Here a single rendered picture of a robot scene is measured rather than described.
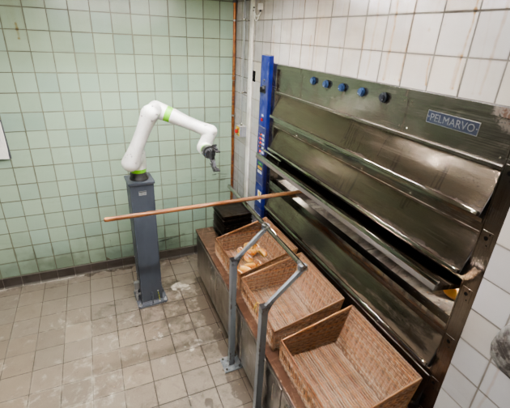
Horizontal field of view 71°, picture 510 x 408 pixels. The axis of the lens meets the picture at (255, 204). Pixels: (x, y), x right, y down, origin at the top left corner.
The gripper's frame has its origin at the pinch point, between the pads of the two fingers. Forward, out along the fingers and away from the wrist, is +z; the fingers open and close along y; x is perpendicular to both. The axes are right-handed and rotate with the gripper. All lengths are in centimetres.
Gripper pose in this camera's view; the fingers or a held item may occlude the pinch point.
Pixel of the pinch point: (218, 161)
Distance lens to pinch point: 252.5
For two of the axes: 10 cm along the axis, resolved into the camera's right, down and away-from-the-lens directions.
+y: -0.5, 9.1, 4.2
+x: -9.2, 1.3, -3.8
